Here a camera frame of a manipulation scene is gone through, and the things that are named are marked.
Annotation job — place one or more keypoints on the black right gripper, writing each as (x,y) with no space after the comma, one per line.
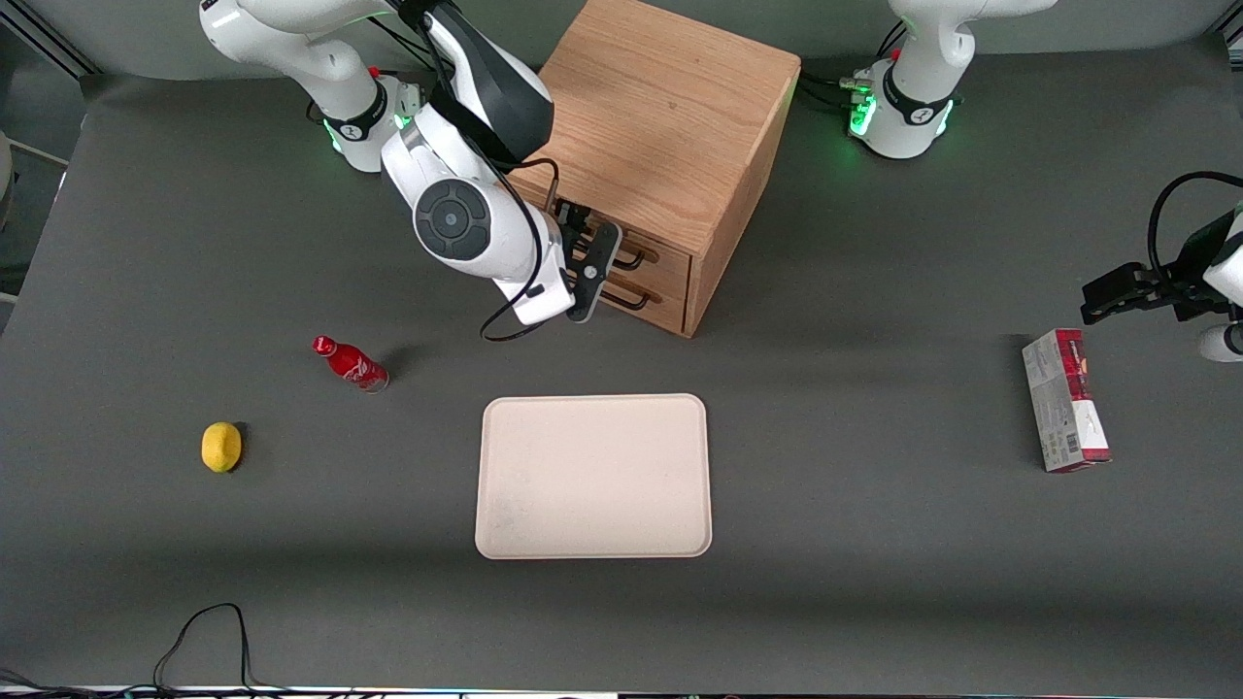
(570,216)

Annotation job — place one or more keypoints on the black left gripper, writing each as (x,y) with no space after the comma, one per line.
(1187,276)

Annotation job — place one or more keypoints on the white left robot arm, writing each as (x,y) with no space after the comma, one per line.
(918,107)

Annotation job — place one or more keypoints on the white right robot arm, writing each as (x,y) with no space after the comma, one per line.
(456,218)

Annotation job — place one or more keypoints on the wooden drawer cabinet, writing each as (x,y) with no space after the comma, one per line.
(660,107)

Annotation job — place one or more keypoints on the grey and red carton box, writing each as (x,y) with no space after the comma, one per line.
(1063,408)

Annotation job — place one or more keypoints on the beige plastic tray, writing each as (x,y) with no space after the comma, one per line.
(592,476)

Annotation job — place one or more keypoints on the red cola bottle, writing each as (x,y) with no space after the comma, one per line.
(352,365)

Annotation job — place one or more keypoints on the yellow lemon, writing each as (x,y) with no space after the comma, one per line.
(221,448)

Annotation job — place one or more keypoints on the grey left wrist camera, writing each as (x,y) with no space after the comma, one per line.
(1222,342)

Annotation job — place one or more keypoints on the aluminium frame rail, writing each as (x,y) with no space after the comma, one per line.
(49,44)

